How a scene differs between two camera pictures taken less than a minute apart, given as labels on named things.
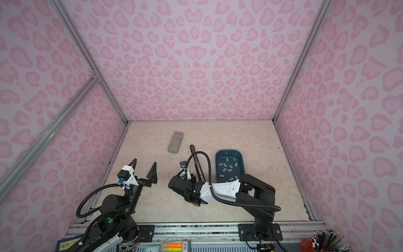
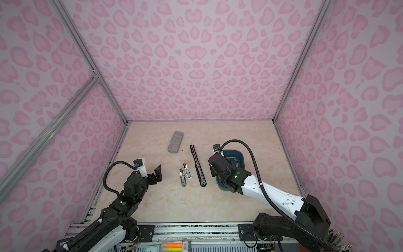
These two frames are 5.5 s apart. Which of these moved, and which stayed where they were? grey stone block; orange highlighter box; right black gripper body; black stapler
Moved: right black gripper body
Stayed: black stapler; orange highlighter box; grey stone block
